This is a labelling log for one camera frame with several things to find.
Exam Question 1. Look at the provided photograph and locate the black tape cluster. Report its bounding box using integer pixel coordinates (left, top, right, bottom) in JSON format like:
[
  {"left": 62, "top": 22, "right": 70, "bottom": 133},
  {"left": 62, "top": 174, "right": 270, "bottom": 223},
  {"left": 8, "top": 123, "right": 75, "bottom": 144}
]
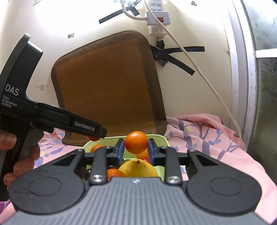
[{"left": 151, "top": 40, "right": 205, "bottom": 76}]

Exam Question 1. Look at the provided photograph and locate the smooth small orange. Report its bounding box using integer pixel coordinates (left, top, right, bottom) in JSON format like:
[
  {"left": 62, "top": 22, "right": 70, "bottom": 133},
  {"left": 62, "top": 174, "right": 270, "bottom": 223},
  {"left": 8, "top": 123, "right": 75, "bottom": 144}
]
[{"left": 125, "top": 131, "right": 149, "bottom": 154}]

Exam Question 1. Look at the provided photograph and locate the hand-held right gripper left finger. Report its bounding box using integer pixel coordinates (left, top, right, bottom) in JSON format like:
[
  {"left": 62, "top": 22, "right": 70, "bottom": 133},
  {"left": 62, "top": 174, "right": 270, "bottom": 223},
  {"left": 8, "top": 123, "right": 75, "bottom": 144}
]
[{"left": 55, "top": 138, "right": 125, "bottom": 186}]

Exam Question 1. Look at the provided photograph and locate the black tape strip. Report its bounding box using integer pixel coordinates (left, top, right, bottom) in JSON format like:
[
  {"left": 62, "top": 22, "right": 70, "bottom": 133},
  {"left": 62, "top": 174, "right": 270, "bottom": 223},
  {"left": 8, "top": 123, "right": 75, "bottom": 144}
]
[{"left": 99, "top": 0, "right": 141, "bottom": 24}]

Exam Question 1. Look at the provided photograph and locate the patterned glass sliding door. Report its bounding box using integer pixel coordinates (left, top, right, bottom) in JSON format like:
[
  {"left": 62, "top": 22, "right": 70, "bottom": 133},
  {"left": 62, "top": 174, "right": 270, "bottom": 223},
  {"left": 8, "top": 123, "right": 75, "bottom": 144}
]
[{"left": 225, "top": 0, "right": 277, "bottom": 165}]

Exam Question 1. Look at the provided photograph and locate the white power strip with cable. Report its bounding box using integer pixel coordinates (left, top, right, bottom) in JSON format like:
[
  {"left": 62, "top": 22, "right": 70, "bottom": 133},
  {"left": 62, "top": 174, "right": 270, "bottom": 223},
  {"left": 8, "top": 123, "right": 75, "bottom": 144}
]
[{"left": 144, "top": 0, "right": 243, "bottom": 140}]

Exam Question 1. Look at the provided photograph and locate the large round orange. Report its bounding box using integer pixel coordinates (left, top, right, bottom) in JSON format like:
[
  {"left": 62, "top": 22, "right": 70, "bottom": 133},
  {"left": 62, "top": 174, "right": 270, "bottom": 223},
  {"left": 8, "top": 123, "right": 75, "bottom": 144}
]
[{"left": 107, "top": 169, "right": 126, "bottom": 182}]

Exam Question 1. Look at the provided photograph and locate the pink floral bedsheet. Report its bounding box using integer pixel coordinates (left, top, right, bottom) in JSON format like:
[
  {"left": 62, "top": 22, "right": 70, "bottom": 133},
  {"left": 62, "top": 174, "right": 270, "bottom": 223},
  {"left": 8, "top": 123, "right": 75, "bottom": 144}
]
[{"left": 0, "top": 114, "right": 277, "bottom": 225}]

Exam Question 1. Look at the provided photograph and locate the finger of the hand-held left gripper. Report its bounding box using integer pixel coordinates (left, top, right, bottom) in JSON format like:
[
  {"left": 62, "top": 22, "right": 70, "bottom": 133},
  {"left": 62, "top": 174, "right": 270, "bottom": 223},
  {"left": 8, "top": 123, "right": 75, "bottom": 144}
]
[{"left": 70, "top": 117, "right": 107, "bottom": 139}]

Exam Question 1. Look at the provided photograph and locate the light green plastic basket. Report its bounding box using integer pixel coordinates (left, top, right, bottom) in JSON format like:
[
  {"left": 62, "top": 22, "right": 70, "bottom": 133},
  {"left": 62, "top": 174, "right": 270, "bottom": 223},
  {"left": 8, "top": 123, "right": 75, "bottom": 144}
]
[{"left": 82, "top": 134, "right": 187, "bottom": 181}]

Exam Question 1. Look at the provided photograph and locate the person's left hand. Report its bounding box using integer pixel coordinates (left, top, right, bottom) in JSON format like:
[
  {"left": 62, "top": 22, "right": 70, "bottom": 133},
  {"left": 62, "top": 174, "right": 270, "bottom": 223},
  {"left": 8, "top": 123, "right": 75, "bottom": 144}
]
[{"left": 0, "top": 132, "right": 41, "bottom": 187}]

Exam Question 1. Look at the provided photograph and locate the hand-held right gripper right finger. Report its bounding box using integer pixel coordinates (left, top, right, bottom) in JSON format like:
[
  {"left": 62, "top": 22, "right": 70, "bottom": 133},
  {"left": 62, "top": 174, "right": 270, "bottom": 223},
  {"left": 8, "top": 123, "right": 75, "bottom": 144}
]
[{"left": 148, "top": 138, "right": 219, "bottom": 186}]

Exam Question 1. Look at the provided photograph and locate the short white plug cable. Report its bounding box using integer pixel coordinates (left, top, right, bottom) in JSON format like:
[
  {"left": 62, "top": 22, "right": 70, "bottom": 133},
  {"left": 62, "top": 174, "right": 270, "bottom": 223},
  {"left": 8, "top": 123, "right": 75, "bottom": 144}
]
[{"left": 120, "top": 0, "right": 149, "bottom": 21}]

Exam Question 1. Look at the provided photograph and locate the large yellow lemon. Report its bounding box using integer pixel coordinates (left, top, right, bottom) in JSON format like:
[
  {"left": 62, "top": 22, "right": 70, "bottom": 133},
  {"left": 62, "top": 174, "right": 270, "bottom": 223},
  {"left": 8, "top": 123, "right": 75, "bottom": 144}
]
[{"left": 118, "top": 159, "right": 159, "bottom": 178}]

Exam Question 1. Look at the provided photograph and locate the brown woven seat cushion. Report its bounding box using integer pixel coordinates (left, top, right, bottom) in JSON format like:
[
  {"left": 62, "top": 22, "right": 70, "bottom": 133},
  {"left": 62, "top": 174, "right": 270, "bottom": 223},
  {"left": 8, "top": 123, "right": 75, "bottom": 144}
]
[{"left": 51, "top": 30, "right": 167, "bottom": 147}]

